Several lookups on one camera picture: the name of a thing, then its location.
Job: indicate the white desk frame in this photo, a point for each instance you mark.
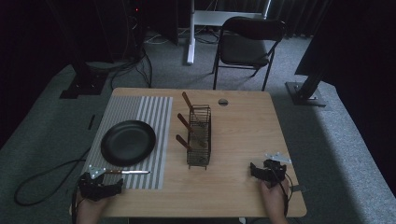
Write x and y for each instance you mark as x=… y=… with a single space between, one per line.
x=199 y=18

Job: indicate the black folding chair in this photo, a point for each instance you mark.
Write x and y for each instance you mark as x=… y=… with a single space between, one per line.
x=246 y=46

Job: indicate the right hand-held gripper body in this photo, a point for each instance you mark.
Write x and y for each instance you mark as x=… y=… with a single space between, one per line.
x=274 y=171

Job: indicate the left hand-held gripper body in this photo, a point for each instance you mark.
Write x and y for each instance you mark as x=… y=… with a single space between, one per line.
x=93 y=186

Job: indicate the grey striped placemat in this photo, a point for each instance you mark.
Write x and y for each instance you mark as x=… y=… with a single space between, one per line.
x=155 y=130

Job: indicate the black round plate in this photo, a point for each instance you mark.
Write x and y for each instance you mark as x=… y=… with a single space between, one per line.
x=128 y=142

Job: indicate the small black floor strip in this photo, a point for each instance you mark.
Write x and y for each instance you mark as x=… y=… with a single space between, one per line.
x=91 y=122

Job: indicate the person's left hand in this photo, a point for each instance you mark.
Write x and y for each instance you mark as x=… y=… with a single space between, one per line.
x=90 y=207

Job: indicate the black stand with grey base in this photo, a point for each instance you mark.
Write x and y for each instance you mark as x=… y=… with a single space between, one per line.
x=306 y=93

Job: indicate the person's right hand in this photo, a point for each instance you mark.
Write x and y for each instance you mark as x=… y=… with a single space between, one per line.
x=274 y=199

